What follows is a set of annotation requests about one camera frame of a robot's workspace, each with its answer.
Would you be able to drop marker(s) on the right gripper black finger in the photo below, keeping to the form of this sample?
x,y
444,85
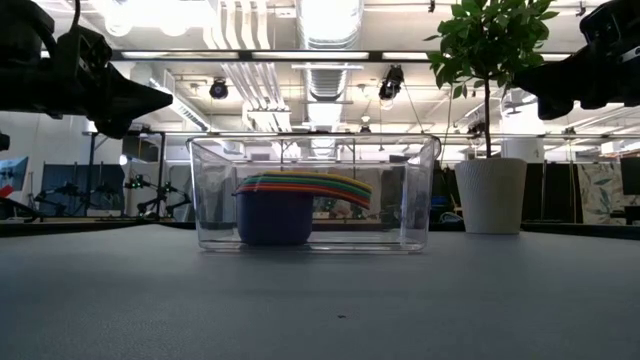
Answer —
x,y
555,86
555,70

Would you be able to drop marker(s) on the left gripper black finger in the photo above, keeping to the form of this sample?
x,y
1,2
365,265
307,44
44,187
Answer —
x,y
125,110
127,87

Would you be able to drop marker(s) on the teal measuring cup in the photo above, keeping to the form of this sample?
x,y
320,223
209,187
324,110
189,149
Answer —
x,y
300,182

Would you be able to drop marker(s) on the red measuring cup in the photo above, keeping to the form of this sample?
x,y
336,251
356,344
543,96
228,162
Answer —
x,y
300,185

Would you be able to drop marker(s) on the orange measuring cup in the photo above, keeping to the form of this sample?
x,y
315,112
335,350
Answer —
x,y
300,190

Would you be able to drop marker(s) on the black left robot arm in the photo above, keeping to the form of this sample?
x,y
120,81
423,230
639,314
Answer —
x,y
20,75

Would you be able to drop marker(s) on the black background robot arm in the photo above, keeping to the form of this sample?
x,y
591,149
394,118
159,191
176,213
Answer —
x,y
160,192
67,190

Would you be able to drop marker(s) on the clear plastic basket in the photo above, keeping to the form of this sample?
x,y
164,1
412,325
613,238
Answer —
x,y
220,200

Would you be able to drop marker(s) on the green leafy plant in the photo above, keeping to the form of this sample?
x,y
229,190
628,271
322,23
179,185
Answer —
x,y
487,40

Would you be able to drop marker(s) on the black ceiling spotlight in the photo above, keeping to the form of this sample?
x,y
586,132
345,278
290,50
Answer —
x,y
218,89
391,82

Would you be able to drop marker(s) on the blue partition panel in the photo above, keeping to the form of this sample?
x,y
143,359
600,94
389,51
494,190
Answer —
x,y
55,175

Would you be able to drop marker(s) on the black monitor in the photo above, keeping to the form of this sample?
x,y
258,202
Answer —
x,y
631,175

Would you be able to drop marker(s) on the blue lit monitor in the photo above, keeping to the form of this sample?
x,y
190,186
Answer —
x,y
15,172

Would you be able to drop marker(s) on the floral printed panel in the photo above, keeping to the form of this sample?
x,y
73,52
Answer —
x,y
600,190

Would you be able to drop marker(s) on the red flat background object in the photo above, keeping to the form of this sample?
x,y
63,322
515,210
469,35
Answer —
x,y
6,191

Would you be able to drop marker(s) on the white ribbed plant pot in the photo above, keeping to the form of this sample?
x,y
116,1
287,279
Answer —
x,y
490,200

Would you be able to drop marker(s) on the grey table mat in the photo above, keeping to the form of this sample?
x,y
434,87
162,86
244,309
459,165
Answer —
x,y
100,300

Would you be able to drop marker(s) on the black stand frame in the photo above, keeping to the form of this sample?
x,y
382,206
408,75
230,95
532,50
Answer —
x,y
161,165

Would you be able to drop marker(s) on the black overhead frame bar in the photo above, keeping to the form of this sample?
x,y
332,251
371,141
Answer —
x,y
245,55

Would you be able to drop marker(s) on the silver ventilation duct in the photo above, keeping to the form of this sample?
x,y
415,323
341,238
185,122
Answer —
x,y
327,80

